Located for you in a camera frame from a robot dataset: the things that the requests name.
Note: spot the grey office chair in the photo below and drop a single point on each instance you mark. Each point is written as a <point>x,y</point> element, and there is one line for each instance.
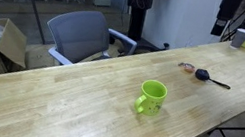
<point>77,37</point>

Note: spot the grey paper cup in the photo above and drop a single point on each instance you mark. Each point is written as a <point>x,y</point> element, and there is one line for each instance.
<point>239,38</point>

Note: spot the small round pink tin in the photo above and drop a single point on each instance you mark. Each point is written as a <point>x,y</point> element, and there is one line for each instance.
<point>187,67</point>

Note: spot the black hanging cloth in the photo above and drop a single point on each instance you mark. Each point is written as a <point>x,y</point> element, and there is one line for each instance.
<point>228,9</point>

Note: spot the black pillar stand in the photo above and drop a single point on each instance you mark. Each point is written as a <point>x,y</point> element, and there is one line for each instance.
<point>136,20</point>

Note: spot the lime green mug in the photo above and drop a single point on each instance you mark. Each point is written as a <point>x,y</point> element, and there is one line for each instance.
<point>152,101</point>

